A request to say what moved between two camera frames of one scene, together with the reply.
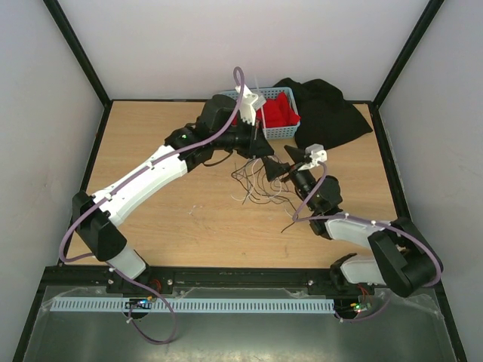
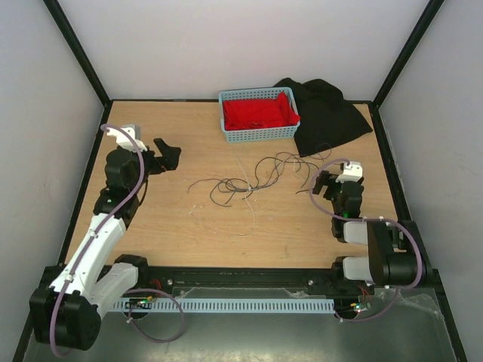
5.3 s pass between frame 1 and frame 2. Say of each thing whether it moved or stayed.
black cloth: stayed
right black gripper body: moved
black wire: moved
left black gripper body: moved
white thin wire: moved
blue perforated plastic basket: stayed
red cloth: stayed
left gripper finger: moved
